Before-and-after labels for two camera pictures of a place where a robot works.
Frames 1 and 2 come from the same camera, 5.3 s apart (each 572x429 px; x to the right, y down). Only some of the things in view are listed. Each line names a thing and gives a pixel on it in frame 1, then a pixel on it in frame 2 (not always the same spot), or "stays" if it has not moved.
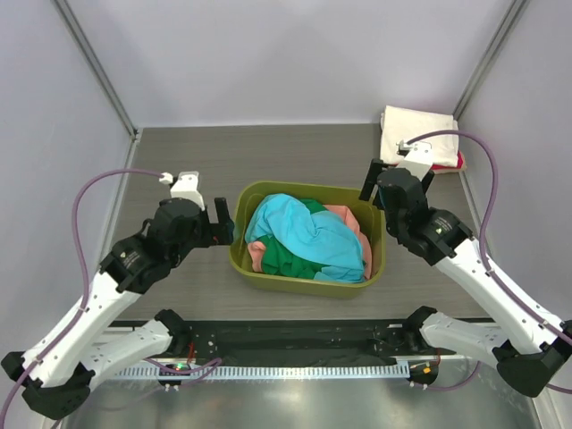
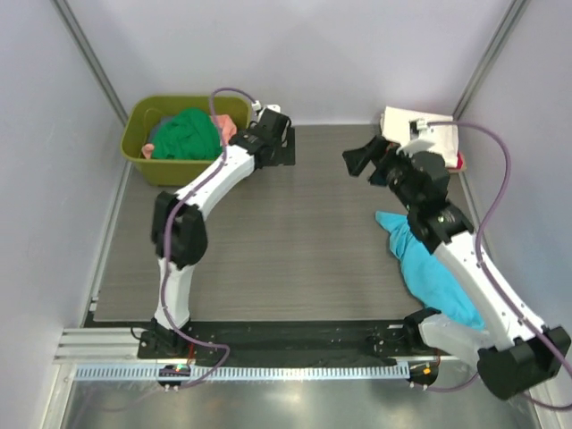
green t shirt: x=279 y=261 -> x=189 y=134
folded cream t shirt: x=399 y=124 stays
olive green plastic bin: x=368 y=213 -> x=239 y=108
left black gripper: x=218 y=233 -> x=284 y=155
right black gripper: x=376 y=166 -> x=357 y=159
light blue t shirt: x=325 y=237 -> x=427 y=276
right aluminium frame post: x=507 y=23 stays
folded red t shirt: x=459 y=164 stays
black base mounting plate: x=302 y=343 stays
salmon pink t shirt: x=256 y=248 -> x=227 y=126
